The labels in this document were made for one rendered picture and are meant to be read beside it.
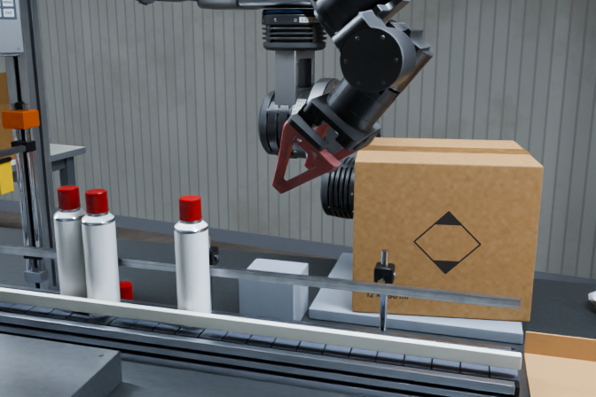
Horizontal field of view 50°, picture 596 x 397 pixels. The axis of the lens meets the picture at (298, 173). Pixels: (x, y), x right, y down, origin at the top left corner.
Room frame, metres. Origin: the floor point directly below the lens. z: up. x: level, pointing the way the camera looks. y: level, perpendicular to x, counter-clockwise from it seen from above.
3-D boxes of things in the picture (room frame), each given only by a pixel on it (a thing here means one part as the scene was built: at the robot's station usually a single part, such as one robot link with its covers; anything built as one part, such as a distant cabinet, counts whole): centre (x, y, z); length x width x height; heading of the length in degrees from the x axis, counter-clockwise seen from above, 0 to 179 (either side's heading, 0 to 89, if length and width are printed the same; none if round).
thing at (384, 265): (0.92, -0.13, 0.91); 0.07 x 0.03 x 0.17; 165
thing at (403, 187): (1.12, -0.26, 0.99); 0.30 x 0.24 x 0.27; 82
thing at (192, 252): (0.92, 0.16, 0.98); 0.05 x 0.05 x 0.20
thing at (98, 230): (0.96, 0.32, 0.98); 0.05 x 0.05 x 0.20
